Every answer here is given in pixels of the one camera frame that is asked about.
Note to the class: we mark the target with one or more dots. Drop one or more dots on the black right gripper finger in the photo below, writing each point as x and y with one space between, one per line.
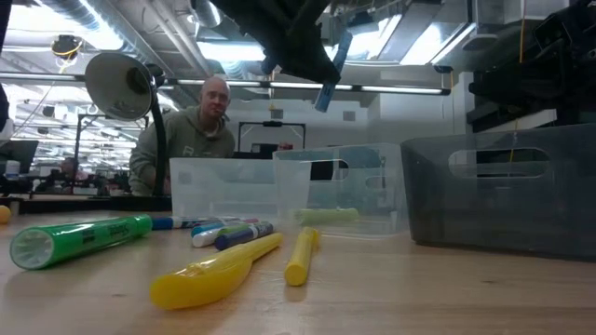
507 84

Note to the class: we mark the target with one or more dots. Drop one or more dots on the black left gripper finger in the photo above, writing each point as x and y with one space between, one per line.
302 51

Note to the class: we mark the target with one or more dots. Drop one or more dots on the blue highlighter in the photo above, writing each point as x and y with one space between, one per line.
326 97

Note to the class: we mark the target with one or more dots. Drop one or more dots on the green thin marker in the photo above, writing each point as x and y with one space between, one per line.
235 229

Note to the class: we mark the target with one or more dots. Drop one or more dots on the blue thin marker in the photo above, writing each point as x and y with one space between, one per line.
207 228

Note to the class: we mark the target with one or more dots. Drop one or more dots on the green highlighter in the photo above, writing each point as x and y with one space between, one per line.
84 239

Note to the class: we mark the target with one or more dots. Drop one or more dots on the overhead light bar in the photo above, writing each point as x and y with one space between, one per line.
396 88

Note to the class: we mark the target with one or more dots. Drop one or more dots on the dark grey container lid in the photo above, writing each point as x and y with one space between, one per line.
489 209

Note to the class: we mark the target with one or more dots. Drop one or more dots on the person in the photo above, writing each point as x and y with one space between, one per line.
70 167
186 135

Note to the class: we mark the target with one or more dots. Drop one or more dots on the clear plastic bin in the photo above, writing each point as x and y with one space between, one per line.
223 186
363 195

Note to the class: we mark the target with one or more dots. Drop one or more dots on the black desk lamp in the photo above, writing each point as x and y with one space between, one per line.
116 88

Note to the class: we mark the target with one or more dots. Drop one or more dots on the black computer monitor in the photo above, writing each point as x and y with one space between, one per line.
18 156

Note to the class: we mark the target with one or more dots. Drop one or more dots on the yellow ball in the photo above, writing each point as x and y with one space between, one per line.
4 214

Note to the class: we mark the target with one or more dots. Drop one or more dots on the black gantry frame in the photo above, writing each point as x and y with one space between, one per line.
272 124

